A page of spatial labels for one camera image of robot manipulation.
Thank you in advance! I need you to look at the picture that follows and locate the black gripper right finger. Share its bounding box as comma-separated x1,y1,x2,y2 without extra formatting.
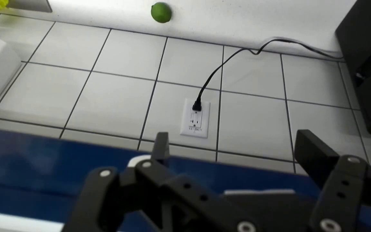
295,129,371,232

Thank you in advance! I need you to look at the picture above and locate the black power cord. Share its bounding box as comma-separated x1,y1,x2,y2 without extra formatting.
192,37,344,112

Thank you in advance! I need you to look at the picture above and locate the green lime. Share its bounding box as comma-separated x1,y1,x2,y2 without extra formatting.
151,2,173,23

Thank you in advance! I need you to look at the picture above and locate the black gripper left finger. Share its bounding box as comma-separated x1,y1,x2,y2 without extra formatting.
62,131,255,232

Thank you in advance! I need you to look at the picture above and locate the blue upper cabinet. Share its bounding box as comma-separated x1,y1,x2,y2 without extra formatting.
0,130,371,232

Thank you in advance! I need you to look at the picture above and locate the white wall outlet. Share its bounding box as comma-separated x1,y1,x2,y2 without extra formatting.
180,99,210,138

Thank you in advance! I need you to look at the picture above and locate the stainless steel sink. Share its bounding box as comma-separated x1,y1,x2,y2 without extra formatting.
8,0,51,13

